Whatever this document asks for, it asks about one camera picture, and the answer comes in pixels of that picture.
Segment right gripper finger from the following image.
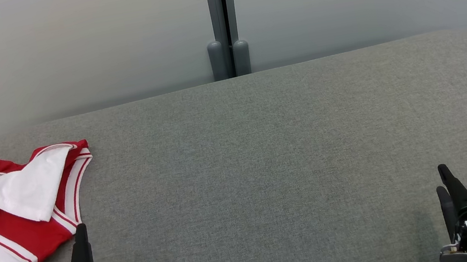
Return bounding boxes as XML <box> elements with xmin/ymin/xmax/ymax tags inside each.
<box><xmin>437</xmin><ymin>160</ymin><xmax>467</xmax><ymax>223</ymax></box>
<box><xmin>436</xmin><ymin>184</ymin><xmax>461</xmax><ymax>244</ymax></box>

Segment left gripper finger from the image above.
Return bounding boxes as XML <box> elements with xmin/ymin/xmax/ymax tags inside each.
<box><xmin>59</xmin><ymin>223</ymin><xmax>95</xmax><ymax>262</ymax></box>

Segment red white sleeveless jersey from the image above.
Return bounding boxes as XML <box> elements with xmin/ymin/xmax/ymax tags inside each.
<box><xmin>0</xmin><ymin>138</ymin><xmax>108</xmax><ymax>262</ymax></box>

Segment grey partition post, rounded feet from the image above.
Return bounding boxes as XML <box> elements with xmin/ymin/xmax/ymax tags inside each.
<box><xmin>199</xmin><ymin>0</ymin><xmax>254</xmax><ymax>82</ymax></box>

